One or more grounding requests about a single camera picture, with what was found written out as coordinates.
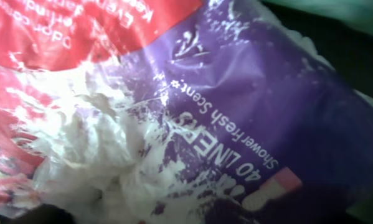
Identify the purple pink liner pack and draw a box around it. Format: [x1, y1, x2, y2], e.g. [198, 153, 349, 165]
[0, 0, 373, 223]

